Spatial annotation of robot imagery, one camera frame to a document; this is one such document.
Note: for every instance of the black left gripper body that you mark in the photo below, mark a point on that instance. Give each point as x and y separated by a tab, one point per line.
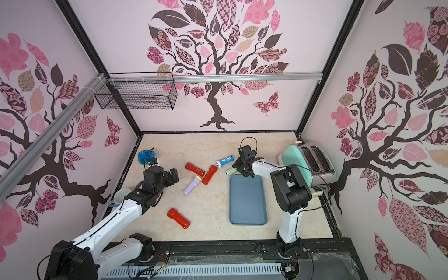
168	181

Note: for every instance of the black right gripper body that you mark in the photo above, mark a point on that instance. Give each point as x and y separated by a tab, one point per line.
240	165

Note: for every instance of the blue white flashlight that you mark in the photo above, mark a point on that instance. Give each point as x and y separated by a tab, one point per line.
224	161

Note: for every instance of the red flashlight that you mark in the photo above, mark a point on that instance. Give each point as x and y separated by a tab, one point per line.
193	168
177	217
208	176

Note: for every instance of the purple yellow flashlight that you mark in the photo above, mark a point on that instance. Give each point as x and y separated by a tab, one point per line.
194	183

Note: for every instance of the blue plastic tray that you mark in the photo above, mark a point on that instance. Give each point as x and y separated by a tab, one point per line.
247	203

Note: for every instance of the green yellow flashlight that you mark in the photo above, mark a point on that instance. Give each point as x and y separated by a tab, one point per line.
231	172

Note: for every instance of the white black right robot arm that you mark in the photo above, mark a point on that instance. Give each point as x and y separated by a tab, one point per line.
292	193

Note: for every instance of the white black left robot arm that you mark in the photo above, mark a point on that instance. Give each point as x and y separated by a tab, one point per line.
88	257

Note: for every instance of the blue lidded snack cup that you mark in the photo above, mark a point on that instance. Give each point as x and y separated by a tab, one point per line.
145	156

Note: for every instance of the blue floral mug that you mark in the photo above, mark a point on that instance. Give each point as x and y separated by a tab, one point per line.
119	198

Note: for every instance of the mint green toaster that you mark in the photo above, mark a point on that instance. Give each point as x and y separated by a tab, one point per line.
312	161

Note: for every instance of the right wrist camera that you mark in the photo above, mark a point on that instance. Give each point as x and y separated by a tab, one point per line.
246	153

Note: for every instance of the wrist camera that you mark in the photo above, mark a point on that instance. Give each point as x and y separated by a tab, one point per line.
153	161
246	153

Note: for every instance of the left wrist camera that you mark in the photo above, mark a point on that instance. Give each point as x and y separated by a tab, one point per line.
153	161

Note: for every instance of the black wire basket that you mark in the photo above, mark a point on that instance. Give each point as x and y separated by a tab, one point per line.
138	91

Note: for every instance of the aluminium frame rail back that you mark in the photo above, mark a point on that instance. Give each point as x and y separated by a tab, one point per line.
285	76

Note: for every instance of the aluminium frame rail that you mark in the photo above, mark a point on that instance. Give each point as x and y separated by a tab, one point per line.
11	178
285	76

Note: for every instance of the white slotted cable duct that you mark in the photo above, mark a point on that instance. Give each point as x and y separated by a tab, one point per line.
196	272

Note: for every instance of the aluminium frame rail left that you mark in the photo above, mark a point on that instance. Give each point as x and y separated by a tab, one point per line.
11	178

